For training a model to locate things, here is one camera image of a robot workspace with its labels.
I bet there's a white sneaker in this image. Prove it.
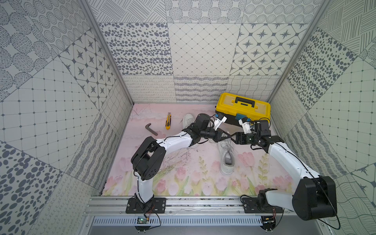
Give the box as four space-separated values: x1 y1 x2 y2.
209 138 235 175
183 113 195 129

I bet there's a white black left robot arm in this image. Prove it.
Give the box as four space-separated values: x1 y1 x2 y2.
126 114 231 215

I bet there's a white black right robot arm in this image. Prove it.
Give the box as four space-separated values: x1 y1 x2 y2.
233 117 338 221

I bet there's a yellow black plastic toolbox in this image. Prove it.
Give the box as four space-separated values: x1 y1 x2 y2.
215 93 271 126

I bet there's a yellow black utility knife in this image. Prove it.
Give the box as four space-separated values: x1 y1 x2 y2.
165 112 171 130

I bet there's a pink floral table mat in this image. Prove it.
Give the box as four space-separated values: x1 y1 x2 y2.
102 104 296 196

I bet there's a dark metal hex key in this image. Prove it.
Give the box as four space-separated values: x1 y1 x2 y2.
145 123 158 136

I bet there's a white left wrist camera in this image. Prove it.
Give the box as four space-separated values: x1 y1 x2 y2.
213 117 227 131

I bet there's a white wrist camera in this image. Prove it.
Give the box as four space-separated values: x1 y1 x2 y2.
213 117 227 131
239 117 252 134

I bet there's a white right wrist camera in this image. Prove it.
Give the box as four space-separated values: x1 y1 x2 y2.
239 117 252 134

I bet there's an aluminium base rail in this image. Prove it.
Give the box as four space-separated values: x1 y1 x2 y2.
83 196 295 231

